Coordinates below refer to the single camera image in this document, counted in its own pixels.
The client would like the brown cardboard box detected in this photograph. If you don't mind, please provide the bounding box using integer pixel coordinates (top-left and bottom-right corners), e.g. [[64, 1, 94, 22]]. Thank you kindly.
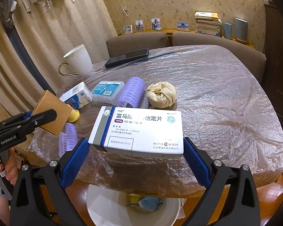
[[32, 90, 72, 136]]

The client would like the white mug gold handle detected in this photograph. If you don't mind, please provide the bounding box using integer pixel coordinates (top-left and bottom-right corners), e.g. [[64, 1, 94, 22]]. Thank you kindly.
[[58, 44, 94, 77]]

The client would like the small purple hair roller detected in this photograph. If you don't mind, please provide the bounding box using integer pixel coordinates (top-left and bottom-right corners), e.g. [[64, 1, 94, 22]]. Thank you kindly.
[[58, 123, 76, 158]]

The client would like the grey hanging cloth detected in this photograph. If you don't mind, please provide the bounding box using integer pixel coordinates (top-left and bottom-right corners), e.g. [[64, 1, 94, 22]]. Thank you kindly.
[[0, 0, 17, 29]]

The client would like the small yellow plastic piece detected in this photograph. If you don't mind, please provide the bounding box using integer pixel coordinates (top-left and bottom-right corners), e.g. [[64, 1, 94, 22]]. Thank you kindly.
[[68, 109, 81, 122]]

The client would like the stack of books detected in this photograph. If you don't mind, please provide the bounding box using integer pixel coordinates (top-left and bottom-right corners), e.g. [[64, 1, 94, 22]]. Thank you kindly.
[[195, 12, 222, 37]]

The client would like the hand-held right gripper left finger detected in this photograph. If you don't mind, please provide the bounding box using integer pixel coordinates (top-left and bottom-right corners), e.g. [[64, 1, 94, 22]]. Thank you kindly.
[[9, 138, 90, 226]]

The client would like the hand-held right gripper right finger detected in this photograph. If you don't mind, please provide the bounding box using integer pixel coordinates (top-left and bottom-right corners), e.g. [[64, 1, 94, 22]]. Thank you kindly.
[[183, 137, 261, 226]]

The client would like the crumpled yellow paper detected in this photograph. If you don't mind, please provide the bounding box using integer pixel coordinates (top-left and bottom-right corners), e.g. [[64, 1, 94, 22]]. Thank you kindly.
[[126, 193, 144, 208]]

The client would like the person's left hand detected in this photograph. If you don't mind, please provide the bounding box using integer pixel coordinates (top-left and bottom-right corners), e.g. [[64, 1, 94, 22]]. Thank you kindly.
[[0, 147, 18, 217]]

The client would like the tall blue-grey speaker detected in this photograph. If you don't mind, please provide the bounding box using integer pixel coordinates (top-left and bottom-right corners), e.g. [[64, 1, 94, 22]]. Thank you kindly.
[[235, 18, 248, 43]]

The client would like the phone in blue case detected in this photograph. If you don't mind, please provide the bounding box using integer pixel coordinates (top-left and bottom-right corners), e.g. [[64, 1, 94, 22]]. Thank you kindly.
[[105, 48, 149, 68]]

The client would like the beige curtain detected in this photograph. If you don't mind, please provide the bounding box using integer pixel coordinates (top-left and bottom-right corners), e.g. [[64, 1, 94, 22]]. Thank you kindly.
[[0, 0, 118, 109]]

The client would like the brown sofa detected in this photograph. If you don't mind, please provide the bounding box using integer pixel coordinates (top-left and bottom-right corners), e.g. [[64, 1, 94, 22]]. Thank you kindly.
[[106, 32, 267, 76]]

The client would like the white medicine box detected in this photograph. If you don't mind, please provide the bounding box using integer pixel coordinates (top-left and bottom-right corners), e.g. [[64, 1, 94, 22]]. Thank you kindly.
[[88, 106, 184, 160]]

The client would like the clear floss pick box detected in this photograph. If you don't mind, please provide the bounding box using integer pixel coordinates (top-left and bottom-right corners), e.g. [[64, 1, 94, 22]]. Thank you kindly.
[[91, 80, 125, 105]]

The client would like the blue face mask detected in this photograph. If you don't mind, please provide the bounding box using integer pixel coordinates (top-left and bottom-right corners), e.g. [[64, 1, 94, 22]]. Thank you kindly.
[[138, 195, 163, 212]]

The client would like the crumpled beige paper ball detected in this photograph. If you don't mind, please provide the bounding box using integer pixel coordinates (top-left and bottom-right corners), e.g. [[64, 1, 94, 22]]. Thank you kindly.
[[147, 81, 177, 109]]

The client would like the white round bin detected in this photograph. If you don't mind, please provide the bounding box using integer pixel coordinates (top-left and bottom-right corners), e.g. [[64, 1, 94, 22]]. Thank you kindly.
[[86, 184, 181, 226]]

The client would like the dark wooden cabinet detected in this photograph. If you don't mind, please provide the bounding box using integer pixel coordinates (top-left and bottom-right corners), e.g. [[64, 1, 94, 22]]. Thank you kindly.
[[264, 0, 283, 170]]

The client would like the small white blue carton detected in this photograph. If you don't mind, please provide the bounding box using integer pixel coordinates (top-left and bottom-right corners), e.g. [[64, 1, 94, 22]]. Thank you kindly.
[[59, 82, 93, 110]]

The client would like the small blue-grey speaker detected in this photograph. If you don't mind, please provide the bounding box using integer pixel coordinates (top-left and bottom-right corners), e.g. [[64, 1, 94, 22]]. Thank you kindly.
[[223, 22, 233, 40]]

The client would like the large purple hair roller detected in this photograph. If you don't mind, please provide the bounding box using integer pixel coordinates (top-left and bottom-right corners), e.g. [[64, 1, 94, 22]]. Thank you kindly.
[[117, 76, 145, 107]]

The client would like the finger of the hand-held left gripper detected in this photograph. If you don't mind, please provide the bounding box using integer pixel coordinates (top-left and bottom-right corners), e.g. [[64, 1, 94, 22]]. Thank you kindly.
[[12, 111, 33, 123], [12, 109, 57, 134]]

